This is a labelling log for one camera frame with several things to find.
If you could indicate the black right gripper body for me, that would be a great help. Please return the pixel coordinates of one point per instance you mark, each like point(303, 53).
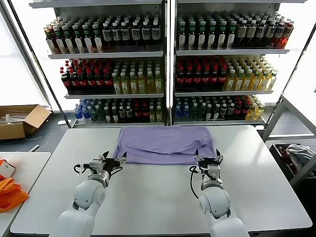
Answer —
point(209, 163)

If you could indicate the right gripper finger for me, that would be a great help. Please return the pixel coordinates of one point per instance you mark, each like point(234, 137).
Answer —
point(198, 159)
point(219, 159)

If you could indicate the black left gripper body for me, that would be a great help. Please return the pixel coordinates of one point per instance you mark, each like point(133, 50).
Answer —
point(109, 167)

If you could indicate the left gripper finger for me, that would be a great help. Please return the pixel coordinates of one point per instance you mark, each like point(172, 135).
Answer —
point(122, 161)
point(101, 158)

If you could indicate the purple t-shirt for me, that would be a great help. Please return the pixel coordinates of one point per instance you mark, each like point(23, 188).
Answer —
point(163, 143)

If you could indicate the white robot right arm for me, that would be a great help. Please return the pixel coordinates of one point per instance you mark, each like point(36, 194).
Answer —
point(214, 200)

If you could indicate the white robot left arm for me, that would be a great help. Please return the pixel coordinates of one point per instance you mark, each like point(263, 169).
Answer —
point(86, 195)

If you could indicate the small dark bottle white cap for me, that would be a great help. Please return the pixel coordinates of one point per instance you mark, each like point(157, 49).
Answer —
point(216, 113)
point(129, 113)
point(115, 117)
point(223, 111)
point(208, 113)
point(107, 117)
point(230, 110)
point(122, 113)

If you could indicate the small green water bottle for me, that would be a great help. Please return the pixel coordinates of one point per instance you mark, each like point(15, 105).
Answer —
point(193, 112)
point(93, 115)
point(201, 112)
point(100, 115)

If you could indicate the small blue drink bottle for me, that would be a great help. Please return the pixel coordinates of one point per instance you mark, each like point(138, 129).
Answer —
point(178, 112)
point(79, 116)
point(86, 116)
point(185, 112)

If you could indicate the small cola bottle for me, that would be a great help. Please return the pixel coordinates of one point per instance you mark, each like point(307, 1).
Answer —
point(137, 114)
point(145, 114)
point(245, 110)
point(237, 111)

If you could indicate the small white floor object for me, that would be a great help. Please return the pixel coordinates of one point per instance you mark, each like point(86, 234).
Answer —
point(61, 122)

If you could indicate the small yellow juice bottle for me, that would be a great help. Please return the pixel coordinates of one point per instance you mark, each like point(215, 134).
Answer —
point(159, 115)
point(259, 112)
point(152, 116)
point(252, 113)

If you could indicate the black plastic crate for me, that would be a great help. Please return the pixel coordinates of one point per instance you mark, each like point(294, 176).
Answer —
point(280, 160)

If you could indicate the red crumpled garment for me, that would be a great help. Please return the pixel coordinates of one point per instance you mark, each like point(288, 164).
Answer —
point(284, 152)

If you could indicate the short metal bar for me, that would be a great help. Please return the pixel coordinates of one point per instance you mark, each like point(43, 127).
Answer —
point(34, 148)

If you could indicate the cola bottle red cap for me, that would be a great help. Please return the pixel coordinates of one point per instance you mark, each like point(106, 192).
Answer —
point(197, 80)
point(180, 80)
point(66, 82)
point(99, 82)
point(222, 80)
point(205, 80)
point(74, 82)
point(107, 82)
point(188, 80)
point(83, 82)
point(91, 82)
point(213, 80)

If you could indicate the grey crumpled garment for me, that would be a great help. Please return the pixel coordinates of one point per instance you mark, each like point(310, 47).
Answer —
point(300, 154)

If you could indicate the open cardboard box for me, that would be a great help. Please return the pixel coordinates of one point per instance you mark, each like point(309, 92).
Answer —
point(14, 130)

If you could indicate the white strips bundle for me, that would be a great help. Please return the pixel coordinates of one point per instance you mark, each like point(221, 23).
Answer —
point(14, 119)

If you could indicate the white and orange carton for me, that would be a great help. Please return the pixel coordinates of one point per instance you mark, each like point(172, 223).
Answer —
point(7, 170)

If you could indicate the orange cloth bag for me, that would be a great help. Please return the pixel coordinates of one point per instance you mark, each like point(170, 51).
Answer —
point(10, 195)

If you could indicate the grey metal shelf unit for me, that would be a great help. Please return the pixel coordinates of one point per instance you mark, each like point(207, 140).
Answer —
point(232, 52)
point(106, 55)

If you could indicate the dark bottle green cap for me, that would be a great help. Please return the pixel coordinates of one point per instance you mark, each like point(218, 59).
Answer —
point(230, 37)
point(88, 43)
point(59, 43)
point(69, 43)
point(221, 37)
point(182, 37)
point(191, 37)
point(98, 43)
point(78, 43)
point(211, 37)
point(201, 37)

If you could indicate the black bottle grey label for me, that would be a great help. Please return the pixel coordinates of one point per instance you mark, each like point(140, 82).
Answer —
point(260, 32)
point(270, 32)
point(135, 34)
point(155, 34)
point(279, 32)
point(125, 34)
point(106, 37)
point(145, 34)
point(116, 35)

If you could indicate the red tea bottle white cap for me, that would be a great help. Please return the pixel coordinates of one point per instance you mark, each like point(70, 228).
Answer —
point(50, 44)

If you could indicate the dark bottle beige label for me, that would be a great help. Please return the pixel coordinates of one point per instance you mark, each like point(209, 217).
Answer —
point(251, 32)
point(241, 33)

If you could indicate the red drink bottle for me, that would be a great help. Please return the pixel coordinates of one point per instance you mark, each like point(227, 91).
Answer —
point(287, 34)

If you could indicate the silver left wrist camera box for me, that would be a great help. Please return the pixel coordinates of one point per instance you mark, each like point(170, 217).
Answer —
point(95, 164)

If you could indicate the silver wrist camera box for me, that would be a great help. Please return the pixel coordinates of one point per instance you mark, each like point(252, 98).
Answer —
point(213, 172)
point(95, 164)

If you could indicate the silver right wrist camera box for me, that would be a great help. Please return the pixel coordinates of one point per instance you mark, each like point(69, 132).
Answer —
point(213, 172)

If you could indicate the grey metal frame table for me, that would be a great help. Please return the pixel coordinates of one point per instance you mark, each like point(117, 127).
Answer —
point(274, 119)

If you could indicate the dark slanted frame post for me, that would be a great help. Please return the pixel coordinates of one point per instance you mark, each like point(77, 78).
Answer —
point(298, 61)
point(40, 64)

